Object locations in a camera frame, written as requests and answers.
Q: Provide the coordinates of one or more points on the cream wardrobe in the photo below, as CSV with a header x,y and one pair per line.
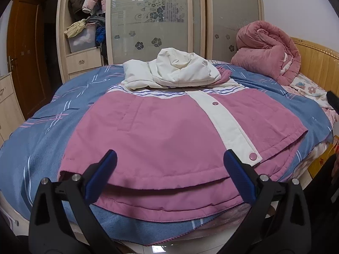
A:
x,y
62,31

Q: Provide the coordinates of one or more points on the floral bed sheet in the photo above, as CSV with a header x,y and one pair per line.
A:
x,y
309,90

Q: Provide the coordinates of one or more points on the grey clothes pile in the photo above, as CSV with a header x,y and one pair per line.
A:
x,y
96,20

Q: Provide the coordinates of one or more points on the cream wardrobe drawer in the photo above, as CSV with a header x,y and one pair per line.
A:
x,y
83,61

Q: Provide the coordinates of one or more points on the blue garment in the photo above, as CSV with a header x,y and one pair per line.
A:
x,y
100,35

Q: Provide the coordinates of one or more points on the wooden bed headboard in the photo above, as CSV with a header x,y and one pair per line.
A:
x,y
317,55

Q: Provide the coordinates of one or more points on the pink and white hooded jacket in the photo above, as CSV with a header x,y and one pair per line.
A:
x,y
164,137

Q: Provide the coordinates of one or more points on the pink quilt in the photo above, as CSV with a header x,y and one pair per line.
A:
x,y
264,50

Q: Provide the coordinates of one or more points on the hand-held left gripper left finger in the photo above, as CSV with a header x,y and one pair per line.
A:
x,y
102,176

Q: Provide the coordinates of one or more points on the translucent storage box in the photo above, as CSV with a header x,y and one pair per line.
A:
x,y
82,41

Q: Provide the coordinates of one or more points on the blue striped blanket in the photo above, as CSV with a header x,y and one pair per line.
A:
x,y
45,127

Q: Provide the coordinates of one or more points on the beige crumpled cloth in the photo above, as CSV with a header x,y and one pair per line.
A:
x,y
75,27

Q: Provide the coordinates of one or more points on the frosted floral sliding wardrobe door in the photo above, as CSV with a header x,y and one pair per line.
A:
x,y
227,13
153,18

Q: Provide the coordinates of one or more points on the brown wooden door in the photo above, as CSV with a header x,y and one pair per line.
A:
x,y
29,45

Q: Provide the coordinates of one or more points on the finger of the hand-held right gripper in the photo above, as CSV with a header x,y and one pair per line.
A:
x,y
333,99

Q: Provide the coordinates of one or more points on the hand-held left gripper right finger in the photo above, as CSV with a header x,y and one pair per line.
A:
x,y
239,176

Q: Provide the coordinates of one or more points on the light wooden cabinet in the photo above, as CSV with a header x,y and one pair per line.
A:
x,y
9,105

